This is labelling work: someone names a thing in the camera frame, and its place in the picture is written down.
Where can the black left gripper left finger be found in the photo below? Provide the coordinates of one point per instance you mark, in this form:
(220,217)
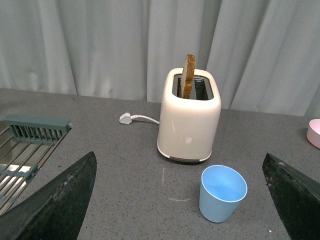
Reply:
(57,210)

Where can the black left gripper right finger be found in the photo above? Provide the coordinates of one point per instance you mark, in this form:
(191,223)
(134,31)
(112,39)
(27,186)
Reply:
(296,198)

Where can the pink bowl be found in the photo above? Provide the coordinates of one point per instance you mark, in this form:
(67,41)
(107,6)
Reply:
(313,132)

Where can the light blue cup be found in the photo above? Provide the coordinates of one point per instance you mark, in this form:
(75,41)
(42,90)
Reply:
(222,189)

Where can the green dish drying rack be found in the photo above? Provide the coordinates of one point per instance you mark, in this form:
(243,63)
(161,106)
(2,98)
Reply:
(26,143)

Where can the white power plug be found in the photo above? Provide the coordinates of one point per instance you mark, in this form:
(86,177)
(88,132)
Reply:
(125,118)

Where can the white two-slot toaster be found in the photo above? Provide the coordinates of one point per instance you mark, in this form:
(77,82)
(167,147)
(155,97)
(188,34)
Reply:
(187,127)

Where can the toasted bread slice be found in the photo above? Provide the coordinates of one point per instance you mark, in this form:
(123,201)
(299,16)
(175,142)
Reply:
(187,76)

